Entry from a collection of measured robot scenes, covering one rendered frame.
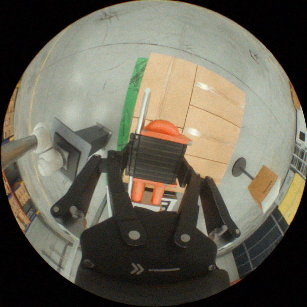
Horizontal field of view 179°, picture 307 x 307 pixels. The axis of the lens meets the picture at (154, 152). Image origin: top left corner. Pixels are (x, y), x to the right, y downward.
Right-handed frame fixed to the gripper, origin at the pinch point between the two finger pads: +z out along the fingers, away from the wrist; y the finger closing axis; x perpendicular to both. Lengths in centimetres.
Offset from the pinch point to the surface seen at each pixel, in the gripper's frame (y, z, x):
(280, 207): 725, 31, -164
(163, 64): -5, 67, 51
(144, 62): -31, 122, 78
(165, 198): 25, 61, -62
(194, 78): 22, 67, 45
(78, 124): -111, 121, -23
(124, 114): -38, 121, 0
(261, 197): 136, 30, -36
